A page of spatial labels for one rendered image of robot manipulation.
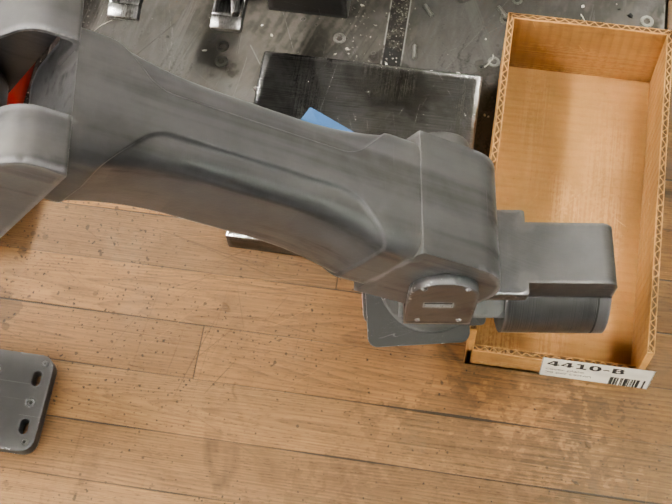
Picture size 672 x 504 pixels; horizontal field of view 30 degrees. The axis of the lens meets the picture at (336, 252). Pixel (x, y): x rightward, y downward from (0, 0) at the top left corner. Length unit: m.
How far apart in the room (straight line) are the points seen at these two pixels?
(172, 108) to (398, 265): 0.14
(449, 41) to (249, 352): 0.30
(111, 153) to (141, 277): 0.42
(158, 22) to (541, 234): 0.45
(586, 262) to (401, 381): 0.24
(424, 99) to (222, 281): 0.21
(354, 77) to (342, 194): 0.40
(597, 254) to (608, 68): 0.32
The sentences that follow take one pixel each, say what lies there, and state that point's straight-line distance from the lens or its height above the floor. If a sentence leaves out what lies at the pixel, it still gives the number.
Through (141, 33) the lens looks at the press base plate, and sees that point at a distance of 1.03.
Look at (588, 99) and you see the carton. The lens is 0.99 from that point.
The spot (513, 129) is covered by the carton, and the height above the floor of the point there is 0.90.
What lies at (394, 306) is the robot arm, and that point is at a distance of 0.69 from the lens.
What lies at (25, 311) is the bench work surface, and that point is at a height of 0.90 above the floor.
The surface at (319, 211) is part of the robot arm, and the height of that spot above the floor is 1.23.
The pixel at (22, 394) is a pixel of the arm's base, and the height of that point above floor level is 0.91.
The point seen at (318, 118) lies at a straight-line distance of 0.95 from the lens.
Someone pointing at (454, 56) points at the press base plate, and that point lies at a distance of 1.00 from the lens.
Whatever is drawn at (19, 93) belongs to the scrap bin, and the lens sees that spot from 1.01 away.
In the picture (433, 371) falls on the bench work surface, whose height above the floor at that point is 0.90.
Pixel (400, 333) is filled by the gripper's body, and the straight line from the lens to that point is 0.80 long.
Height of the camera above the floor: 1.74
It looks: 66 degrees down
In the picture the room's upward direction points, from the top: 5 degrees counter-clockwise
